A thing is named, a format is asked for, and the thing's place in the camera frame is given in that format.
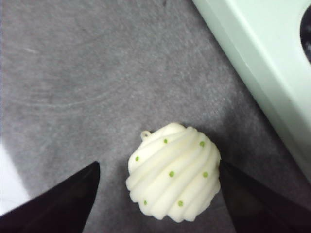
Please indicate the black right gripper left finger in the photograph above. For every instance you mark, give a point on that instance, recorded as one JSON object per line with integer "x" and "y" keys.
{"x": 56, "y": 208}

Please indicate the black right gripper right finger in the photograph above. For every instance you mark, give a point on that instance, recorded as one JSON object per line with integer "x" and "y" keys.
{"x": 262, "y": 208}

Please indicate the ridged white bun green dots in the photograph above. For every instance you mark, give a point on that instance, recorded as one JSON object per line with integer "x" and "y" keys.
{"x": 175, "y": 174}

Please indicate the black control panel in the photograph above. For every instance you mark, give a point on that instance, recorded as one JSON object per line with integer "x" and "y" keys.
{"x": 306, "y": 26}

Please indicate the mint green breakfast machine base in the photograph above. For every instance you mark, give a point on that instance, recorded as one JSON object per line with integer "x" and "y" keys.
{"x": 262, "y": 53}

